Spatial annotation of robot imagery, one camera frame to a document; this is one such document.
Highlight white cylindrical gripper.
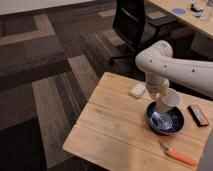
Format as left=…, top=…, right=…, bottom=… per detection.
left=146, top=79, right=170, bottom=100

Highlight white ceramic cup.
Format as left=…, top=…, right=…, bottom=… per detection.
left=155, top=88, right=181, bottom=113

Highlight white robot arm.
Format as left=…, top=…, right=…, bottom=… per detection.
left=135, top=40, right=213, bottom=135

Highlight blue patterned ceramic bowl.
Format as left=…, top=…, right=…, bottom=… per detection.
left=146, top=102, right=184, bottom=135

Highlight small white box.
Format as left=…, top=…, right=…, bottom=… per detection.
left=129, top=83, right=146, bottom=98

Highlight black office chair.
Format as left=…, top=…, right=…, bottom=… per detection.
left=109, top=0, right=175, bottom=65

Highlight orange carrot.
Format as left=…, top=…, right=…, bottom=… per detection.
left=159, top=141, right=197, bottom=166

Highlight blue round disc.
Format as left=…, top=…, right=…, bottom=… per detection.
left=172, top=8, right=186, bottom=14

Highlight light wooden background desk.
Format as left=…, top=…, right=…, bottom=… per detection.
left=148, top=0, right=213, bottom=39

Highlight small dark gadget on desk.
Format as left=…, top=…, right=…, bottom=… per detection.
left=190, top=1, right=203, bottom=12

